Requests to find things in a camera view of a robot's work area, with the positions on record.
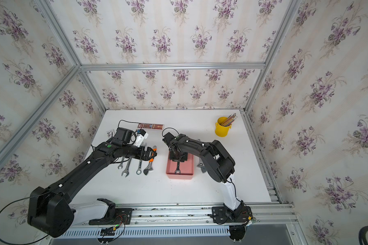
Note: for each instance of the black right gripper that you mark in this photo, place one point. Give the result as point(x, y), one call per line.
point(183, 159)

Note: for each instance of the red rectangular carton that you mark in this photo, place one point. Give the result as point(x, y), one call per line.
point(148, 126)

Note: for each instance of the pink plastic storage box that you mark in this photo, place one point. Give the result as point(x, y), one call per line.
point(181, 170)

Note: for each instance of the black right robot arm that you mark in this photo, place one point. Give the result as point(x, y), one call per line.
point(219, 164)

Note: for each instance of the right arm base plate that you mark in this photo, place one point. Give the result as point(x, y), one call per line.
point(222, 215)

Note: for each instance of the aluminium mounting rail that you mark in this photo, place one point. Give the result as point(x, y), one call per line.
point(200, 215)

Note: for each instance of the orange handled adjustable wrench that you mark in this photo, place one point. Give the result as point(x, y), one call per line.
point(149, 167)

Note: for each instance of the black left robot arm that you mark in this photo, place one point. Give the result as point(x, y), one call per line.
point(50, 209)

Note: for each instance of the yellow pencil cup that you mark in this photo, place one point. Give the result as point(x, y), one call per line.
point(220, 129)

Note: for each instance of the coloured pencils bundle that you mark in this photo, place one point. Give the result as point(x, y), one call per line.
point(229, 120)

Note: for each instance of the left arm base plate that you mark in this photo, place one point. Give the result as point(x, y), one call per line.
point(114, 217)

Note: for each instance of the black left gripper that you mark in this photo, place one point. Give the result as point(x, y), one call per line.
point(145, 156)

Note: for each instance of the long silver combination wrench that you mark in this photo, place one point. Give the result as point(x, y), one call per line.
point(125, 172)

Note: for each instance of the silver end wrench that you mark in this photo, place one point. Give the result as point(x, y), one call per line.
point(178, 171)

